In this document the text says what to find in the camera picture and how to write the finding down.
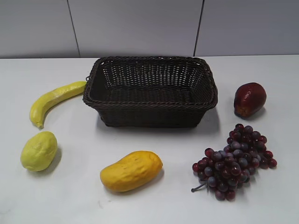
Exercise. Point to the black woven basket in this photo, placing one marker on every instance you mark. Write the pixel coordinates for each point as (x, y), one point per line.
(151, 91)

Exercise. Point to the dark red grape bunch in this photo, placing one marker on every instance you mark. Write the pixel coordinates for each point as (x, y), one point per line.
(225, 171)

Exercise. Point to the yellow-green lemon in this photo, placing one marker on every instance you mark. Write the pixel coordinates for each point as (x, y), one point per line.
(39, 151)

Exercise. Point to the orange-yellow mango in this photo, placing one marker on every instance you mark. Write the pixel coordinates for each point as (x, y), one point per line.
(132, 171)

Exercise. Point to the yellow banana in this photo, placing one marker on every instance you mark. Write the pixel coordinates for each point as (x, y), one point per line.
(44, 103)

